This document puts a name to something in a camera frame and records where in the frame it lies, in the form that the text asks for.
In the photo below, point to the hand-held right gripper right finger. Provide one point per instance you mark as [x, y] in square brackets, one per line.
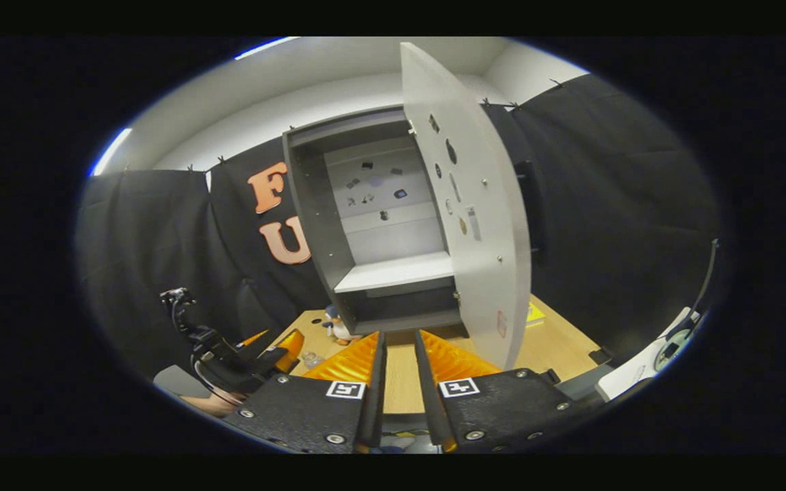
[502, 409]

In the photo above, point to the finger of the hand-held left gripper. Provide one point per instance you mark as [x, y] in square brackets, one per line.
[294, 348]
[254, 339]

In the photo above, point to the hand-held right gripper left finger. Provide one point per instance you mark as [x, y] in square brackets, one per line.
[311, 416]

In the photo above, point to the clear bottle red label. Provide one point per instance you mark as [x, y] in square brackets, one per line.
[311, 359]

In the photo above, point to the grey cabinet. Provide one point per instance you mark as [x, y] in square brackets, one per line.
[314, 218]

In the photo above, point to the white cabinet door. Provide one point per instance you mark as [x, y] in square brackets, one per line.
[488, 259]

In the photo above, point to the white cabinet shelf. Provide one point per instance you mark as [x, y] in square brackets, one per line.
[393, 273]

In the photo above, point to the penguin plush toy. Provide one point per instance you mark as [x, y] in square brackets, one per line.
[338, 329]

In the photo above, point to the black backdrop cloth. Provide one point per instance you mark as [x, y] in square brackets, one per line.
[604, 204]

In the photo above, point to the long ceiling light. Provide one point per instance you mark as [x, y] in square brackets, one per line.
[111, 151]

